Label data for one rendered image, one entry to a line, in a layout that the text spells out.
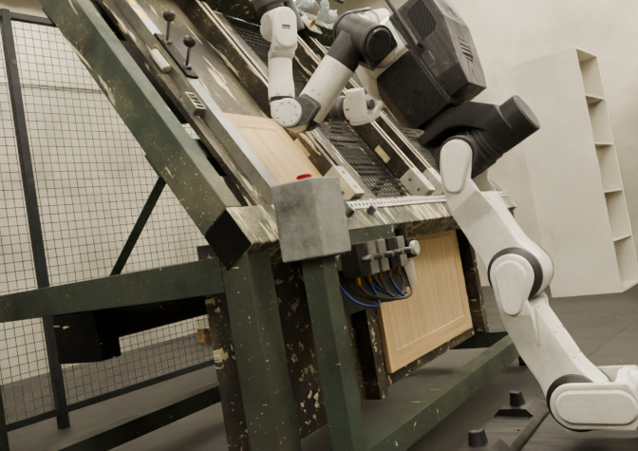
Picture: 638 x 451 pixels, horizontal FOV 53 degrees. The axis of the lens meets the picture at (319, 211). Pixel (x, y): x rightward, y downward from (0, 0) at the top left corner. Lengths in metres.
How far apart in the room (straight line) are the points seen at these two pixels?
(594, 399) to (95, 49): 1.59
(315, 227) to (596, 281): 4.57
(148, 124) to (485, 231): 0.94
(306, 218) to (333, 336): 0.27
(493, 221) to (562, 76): 4.17
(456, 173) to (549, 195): 4.14
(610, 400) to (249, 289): 0.90
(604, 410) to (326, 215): 0.82
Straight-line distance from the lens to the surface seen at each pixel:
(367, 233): 2.00
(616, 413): 1.75
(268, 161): 1.97
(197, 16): 2.55
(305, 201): 1.44
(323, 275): 1.47
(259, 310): 1.57
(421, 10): 1.85
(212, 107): 1.98
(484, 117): 1.78
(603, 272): 5.81
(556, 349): 1.79
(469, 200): 1.77
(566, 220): 5.85
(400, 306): 2.67
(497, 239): 1.78
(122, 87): 1.86
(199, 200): 1.64
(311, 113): 1.71
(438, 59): 1.81
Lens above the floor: 0.78
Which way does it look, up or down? 3 degrees up
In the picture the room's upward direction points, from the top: 10 degrees counter-clockwise
